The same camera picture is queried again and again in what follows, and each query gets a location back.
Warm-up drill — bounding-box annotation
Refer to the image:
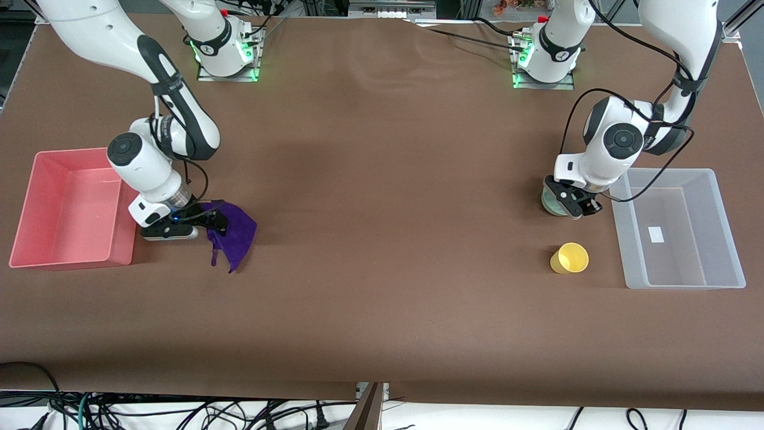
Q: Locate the pink plastic bin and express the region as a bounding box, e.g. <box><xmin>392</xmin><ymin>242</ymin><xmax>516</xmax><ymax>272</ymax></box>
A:
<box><xmin>8</xmin><ymin>148</ymin><xmax>139</xmax><ymax>269</ymax></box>

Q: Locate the grey aluminium profile post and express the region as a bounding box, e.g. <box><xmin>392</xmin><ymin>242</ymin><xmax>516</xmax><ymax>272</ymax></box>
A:
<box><xmin>345</xmin><ymin>382</ymin><xmax>384</xmax><ymax>430</ymax></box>

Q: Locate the teal cable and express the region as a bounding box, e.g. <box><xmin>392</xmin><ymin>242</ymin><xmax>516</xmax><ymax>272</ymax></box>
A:
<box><xmin>75</xmin><ymin>391</ymin><xmax>92</xmax><ymax>430</ymax></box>

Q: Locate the yellow plastic cup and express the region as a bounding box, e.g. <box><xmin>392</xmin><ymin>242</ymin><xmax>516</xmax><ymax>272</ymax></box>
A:
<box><xmin>550</xmin><ymin>242</ymin><xmax>590</xmax><ymax>275</ymax></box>

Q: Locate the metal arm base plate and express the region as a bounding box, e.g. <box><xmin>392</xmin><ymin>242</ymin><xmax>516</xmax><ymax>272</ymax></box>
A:
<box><xmin>196</xmin><ymin>27</ymin><xmax>262</xmax><ymax>82</ymax></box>
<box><xmin>512</xmin><ymin>33</ymin><xmax>575</xmax><ymax>91</ymax></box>

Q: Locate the green bowl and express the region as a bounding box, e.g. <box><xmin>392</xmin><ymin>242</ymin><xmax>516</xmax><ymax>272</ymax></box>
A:
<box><xmin>540</xmin><ymin>186</ymin><xmax>569</xmax><ymax>216</ymax></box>

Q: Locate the thick black cable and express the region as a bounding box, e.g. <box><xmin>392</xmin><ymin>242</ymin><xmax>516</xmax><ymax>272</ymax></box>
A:
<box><xmin>0</xmin><ymin>361</ymin><xmax>63</xmax><ymax>419</ymax></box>

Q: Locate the purple cloth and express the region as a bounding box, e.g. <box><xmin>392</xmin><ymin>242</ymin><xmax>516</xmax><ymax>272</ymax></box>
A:
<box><xmin>200</xmin><ymin>202</ymin><xmax>258</xmax><ymax>274</ymax></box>

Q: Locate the translucent plastic bin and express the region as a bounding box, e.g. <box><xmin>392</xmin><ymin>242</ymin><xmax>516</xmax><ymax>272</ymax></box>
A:
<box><xmin>608</xmin><ymin>168</ymin><xmax>747</xmax><ymax>290</ymax></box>

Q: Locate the grey power strip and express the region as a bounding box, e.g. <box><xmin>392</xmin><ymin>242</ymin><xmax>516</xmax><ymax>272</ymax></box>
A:
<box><xmin>348</xmin><ymin>0</ymin><xmax>437</xmax><ymax>20</ymax></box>

